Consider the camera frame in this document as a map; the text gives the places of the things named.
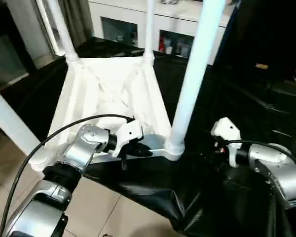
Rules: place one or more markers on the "white plastic table top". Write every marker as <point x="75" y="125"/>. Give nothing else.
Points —
<point x="84" y="98"/>

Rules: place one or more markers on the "white plastic table leg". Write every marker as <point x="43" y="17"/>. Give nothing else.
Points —
<point x="195" y="61"/>
<point x="64" y="32"/>
<point x="149" y="29"/>
<point x="10" y="118"/>

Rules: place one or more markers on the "black shiny mat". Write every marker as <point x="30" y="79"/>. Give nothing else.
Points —
<point x="249" y="111"/>

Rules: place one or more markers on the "small pale label tag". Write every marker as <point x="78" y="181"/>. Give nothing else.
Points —
<point x="262" y="66"/>

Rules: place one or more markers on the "small red packet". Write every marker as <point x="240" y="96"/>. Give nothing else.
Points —
<point x="162" y="43"/>

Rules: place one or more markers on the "black backdrop cloth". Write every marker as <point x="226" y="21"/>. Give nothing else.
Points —
<point x="273" y="29"/>

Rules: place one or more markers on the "white glass-door cabinet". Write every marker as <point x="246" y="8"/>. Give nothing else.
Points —
<point x="118" y="10"/>

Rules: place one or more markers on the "beige plush toy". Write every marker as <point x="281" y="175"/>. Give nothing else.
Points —
<point x="230" y="2"/>

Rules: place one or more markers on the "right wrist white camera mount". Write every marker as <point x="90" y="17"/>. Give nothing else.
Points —
<point x="227" y="128"/>

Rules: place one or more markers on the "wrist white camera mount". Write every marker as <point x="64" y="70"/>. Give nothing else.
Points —
<point x="130" y="130"/>
<point x="227" y="128"/>

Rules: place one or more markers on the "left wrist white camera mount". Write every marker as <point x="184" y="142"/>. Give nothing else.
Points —
<point x="130" y="130"/>

